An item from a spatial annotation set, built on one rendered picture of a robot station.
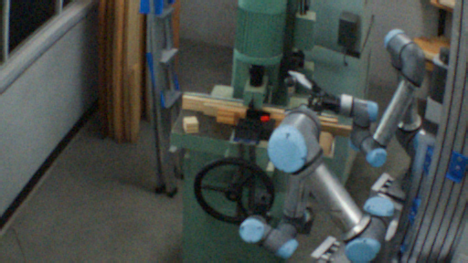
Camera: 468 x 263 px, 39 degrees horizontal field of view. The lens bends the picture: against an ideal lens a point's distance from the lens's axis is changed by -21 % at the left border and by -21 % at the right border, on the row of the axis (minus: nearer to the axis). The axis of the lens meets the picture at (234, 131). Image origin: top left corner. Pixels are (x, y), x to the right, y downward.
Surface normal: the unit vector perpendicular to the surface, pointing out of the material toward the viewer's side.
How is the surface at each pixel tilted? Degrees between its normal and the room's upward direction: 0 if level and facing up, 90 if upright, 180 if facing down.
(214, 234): 90
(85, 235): 0
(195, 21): 90
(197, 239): 90
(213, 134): 0
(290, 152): 85
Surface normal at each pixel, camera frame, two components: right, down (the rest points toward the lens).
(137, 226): 0.07, -0.84
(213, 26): -0.33, 0.48
